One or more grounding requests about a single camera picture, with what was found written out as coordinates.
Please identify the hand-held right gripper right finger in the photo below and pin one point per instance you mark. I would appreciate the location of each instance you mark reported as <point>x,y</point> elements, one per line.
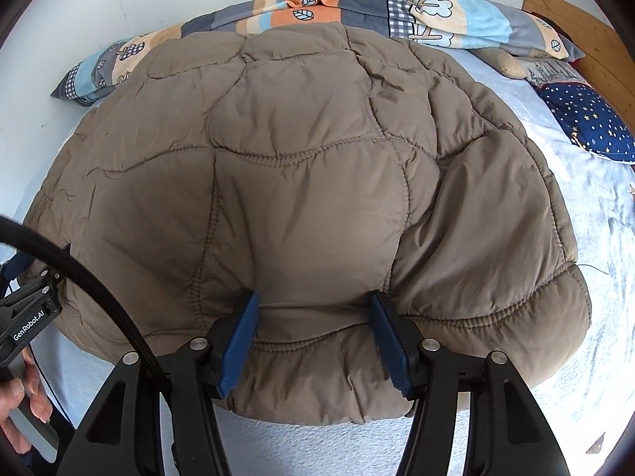
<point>392,347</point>

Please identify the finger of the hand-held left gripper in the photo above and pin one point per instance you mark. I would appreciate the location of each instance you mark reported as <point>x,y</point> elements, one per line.
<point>42,285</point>

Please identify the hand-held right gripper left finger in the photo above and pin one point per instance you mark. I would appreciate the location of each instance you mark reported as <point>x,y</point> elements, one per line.
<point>240,342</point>

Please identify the brown quilted puffer jacket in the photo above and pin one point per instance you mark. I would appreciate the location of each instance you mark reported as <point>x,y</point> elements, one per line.
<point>307,158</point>

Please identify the person's left hand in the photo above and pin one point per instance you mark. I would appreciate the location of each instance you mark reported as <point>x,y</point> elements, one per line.
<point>34,386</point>

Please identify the light blue bed sheet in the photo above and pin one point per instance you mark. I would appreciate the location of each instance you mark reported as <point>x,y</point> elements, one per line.
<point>570,406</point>

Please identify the navy star-print pillow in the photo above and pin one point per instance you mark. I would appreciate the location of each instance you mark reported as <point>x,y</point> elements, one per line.
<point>590,114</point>

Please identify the small beige pillow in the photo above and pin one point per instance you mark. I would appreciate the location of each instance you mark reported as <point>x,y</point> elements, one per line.
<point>506,62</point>

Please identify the grey sketch-print pillow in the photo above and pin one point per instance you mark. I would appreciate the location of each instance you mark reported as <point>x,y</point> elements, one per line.
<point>550,72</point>

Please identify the red cloth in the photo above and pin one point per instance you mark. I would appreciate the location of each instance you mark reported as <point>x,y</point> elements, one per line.
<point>578,62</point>

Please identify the patchwork printed quilt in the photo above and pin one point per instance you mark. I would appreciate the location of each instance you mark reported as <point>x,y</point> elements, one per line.
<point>317,0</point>

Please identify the wooden headboard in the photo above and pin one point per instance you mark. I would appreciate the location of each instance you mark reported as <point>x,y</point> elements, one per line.
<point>595,44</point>

